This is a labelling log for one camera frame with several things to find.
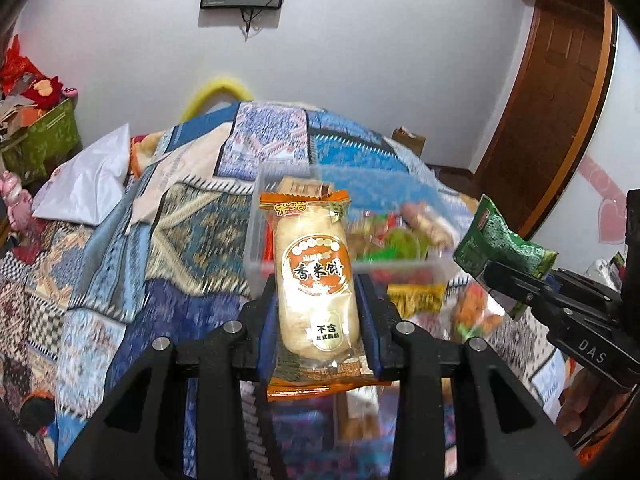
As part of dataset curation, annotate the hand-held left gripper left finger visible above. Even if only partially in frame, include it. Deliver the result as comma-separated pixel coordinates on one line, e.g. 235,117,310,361
59,280,279,480

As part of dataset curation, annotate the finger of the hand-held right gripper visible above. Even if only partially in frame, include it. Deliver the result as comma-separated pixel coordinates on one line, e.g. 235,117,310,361
547,267,626,311
482,260,568,322

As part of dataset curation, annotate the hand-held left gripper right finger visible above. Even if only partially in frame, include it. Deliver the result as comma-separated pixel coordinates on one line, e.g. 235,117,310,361
352,275,581,480

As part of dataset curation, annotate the green snack packet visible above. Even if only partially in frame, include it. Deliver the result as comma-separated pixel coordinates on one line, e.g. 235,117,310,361
453,195,558,318

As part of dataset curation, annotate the clear plastic storage box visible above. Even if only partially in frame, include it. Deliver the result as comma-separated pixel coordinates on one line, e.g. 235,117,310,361
245,162,462,295

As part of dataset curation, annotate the orange rice cracker packet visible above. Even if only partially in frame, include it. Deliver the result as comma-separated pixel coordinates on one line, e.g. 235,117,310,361
258,190,392,403

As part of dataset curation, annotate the green jelly cup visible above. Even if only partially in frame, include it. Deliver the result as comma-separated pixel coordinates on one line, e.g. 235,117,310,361
382,230,431,261

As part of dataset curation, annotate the person's right hand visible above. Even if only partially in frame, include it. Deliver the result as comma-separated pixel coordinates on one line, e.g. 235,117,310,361
559,367,633,461

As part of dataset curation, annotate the orange snack packet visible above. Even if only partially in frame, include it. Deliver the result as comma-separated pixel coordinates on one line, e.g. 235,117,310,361
452,282,504,342

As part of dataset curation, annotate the yellow snack packet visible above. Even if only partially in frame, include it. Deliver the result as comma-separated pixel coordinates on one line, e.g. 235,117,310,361
387,284,447,319

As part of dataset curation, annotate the pale wafer packet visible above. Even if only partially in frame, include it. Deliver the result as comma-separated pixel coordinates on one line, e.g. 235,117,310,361
340,385,382,443

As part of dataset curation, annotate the white sliding door with hearts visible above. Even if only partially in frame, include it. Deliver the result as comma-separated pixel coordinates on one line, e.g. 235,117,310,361
525,17,640,291

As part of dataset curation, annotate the blue patchwork blanket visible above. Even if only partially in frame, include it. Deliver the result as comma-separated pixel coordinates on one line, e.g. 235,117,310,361
0,100,571,480

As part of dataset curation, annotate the brown wooden door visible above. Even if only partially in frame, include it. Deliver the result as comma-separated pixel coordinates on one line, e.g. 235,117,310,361
470,4,617,243

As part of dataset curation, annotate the small cardboard box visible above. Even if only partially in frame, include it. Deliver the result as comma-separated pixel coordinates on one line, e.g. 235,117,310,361
391,127,427,162

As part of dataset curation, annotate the orange patterned cloth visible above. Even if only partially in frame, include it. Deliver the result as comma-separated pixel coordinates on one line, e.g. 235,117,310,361
130,132,167,177

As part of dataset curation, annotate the white plastic bag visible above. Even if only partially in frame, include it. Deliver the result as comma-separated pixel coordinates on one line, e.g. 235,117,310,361
32,124,132,226

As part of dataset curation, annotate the yellow foam tube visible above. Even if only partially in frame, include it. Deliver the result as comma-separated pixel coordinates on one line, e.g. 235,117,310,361
180,77,256,123

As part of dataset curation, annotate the pink rabbit toy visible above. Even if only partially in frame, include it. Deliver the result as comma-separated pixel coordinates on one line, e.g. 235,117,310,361
0,170,34,232

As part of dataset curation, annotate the green storage box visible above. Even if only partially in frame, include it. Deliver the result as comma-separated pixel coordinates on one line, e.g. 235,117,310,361
0,99,83,177

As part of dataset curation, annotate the red plush toy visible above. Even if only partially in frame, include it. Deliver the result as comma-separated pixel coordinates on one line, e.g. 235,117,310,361
20,76,67,110

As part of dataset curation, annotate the red paper decoration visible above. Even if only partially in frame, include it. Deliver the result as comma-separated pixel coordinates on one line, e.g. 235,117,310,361
0,35,46,97

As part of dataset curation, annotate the black hanging cable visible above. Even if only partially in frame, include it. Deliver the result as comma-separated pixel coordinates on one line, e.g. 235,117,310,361
240,6,281,41

